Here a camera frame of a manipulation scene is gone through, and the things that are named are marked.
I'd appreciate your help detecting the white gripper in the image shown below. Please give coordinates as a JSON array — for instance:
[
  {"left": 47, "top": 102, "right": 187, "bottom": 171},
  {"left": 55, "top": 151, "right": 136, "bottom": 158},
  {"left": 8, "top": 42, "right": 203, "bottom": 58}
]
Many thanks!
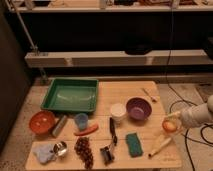
[{"left": 164, "top": 104, "right": 210, "bottom": 134}]

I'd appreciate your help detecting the yellow red apple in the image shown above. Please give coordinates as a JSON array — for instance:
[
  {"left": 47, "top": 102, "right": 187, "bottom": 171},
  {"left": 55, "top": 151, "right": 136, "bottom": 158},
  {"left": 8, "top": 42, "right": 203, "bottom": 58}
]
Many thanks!
[{"left": 162, "top": 121, "right": 177, "bottom": 132}]

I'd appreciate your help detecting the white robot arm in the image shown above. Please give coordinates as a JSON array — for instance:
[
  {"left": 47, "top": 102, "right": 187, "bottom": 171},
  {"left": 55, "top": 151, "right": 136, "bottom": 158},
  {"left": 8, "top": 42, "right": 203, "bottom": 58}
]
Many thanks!
[{"left": 162, "top": 95, "right": 213, "bottom": 133}]

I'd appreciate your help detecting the purple bowl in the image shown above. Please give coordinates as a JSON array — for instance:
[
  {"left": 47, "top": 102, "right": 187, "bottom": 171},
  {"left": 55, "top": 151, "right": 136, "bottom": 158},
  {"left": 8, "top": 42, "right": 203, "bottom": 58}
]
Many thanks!
[{"left": 126, "top": 97, "right": 152, "bottom": 121}]

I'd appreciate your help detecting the green sponge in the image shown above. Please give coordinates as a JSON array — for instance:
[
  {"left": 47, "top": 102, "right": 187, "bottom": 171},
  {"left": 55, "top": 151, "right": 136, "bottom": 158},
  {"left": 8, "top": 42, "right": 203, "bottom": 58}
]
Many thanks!
[{"left": 126, "top": 133, "right": 143, "bottom": 157}]

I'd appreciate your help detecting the white round container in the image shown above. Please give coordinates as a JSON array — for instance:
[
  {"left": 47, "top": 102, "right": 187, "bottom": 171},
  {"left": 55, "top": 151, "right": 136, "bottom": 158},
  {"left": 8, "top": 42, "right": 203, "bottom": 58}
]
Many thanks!
[{"left": 110, "top": 103, "right": 126, "bottom": 122}]

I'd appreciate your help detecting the black object on shelf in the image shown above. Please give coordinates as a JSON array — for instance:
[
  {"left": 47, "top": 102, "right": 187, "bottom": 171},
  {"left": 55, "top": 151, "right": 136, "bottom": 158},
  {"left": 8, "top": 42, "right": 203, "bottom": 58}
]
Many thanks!
[{"left": 125, "top": 45, "right": 152, "bottom": 55}]

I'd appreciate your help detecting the orange carrot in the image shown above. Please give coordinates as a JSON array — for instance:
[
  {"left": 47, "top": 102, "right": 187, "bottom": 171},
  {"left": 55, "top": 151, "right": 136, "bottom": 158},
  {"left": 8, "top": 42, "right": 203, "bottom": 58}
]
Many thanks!
[{"left": 74, "top": 124, "right": 99, "bottom": 136}]

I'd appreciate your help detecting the blue plastic cup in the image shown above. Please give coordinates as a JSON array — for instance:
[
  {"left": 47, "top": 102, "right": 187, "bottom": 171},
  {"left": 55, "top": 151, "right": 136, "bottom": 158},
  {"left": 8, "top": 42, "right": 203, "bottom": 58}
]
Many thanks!
[{"left": 74, "top": 113, "right": 88, "bottom": 131}]

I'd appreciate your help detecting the bunch of dark grapes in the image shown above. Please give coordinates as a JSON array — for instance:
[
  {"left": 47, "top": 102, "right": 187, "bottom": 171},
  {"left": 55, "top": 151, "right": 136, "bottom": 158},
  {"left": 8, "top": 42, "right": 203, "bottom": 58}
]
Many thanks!
[{"left": 74, "top": 137, "right": 94, "bottom": 170}]

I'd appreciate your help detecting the green plastic tray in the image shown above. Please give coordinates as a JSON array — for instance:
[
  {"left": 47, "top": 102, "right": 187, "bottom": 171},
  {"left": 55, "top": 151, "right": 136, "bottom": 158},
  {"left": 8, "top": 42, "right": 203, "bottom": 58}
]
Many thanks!
[{"left": 41, "top": 78, "right": 99, "bottom": 113}]

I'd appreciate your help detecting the metal measuring cup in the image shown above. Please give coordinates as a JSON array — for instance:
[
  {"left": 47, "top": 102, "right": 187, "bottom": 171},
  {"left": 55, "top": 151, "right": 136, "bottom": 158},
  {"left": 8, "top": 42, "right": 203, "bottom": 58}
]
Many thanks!
[{"left": 53, "top": 141, "right": 68, "bottom": 157}]

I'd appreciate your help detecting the blue grey cloth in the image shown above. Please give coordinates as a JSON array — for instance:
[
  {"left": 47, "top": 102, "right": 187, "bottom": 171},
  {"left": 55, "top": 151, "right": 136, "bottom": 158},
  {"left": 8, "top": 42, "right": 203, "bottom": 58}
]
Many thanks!
[{"left": 33, "top": 144, "right": 56, "bottom": 165}]

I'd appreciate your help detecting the orange bowl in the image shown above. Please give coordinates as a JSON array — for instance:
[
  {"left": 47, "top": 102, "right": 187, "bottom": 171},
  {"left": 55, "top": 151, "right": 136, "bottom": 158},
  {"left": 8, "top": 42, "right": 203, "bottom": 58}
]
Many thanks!
[{"left": 29, "top": 110, "right": 55, "bottom": 134}]

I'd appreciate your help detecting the metal shelf rack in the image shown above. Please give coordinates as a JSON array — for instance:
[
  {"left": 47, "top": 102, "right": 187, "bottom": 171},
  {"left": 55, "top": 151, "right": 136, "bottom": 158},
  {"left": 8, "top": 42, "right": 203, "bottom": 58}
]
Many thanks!
[{"left": 4, "top": 0, "right": 213, "bottom": 84}]

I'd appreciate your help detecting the black cable on floor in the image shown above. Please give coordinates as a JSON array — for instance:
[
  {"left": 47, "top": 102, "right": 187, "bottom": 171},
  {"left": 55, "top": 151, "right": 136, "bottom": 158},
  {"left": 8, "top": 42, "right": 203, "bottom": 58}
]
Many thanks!
[{"left": 165, "top": 6, "right": 213, "bottom": 171}]

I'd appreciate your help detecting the black handled brush tool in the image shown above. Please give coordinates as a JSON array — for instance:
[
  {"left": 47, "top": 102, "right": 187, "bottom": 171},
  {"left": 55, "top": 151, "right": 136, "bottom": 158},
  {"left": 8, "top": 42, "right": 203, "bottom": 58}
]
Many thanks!
[{"left": 100, "top": 117, "right": 118, "bottom": 165}]

